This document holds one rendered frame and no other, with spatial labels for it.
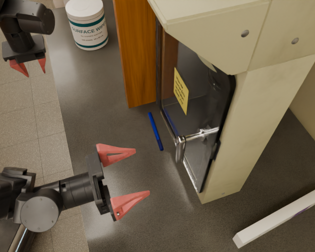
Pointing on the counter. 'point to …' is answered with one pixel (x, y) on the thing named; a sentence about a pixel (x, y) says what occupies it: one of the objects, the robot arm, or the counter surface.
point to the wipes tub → (87, 23)
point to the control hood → (215, 28)
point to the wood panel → (137, 49)
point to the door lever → (181, 141)
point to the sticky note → (180, 91)
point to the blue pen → (155, 131)
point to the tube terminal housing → (266, 90)
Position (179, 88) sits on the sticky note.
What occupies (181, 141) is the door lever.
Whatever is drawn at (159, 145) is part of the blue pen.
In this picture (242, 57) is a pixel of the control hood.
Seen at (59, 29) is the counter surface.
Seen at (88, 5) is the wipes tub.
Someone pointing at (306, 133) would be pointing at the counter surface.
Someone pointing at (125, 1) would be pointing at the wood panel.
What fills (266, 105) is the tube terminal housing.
